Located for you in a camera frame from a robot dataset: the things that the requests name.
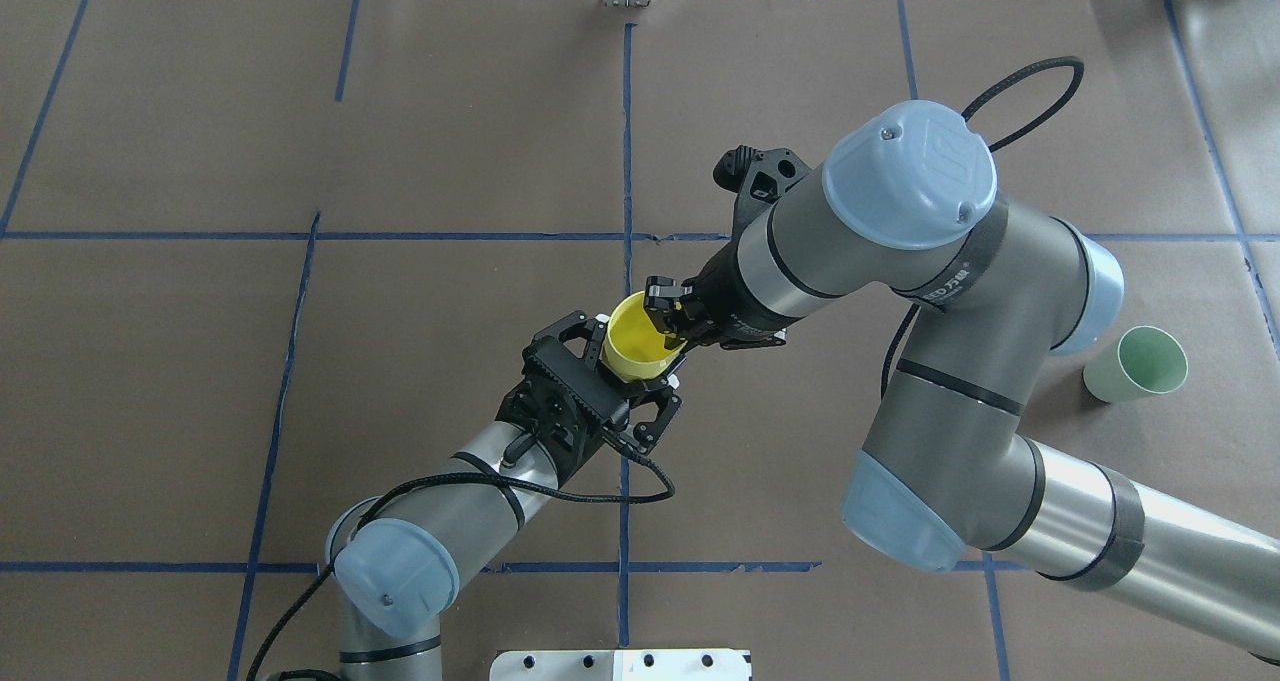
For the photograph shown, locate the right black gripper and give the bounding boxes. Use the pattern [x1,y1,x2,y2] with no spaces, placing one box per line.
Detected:
[644,242,788,349]

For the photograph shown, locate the yellow paper cup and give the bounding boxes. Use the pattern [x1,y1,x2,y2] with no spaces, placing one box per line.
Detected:
[602,292,687,381]

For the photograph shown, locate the brown paper table cover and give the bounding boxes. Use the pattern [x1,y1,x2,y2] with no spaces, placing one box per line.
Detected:
[3,0,1277,680]

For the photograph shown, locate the green paper cup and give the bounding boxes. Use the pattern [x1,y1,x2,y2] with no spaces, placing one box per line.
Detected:
[1082,326,1189,405]

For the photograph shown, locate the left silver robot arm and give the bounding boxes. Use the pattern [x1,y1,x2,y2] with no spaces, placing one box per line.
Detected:
[325,311,684,680]

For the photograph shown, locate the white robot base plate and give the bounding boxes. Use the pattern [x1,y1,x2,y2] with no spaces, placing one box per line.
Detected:
[489,648,754,680]

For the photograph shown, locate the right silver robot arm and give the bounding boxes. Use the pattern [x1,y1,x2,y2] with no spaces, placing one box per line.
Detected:
[643,99,1279,664]

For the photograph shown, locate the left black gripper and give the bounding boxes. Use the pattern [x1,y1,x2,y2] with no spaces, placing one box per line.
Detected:
[495,311,684,485]

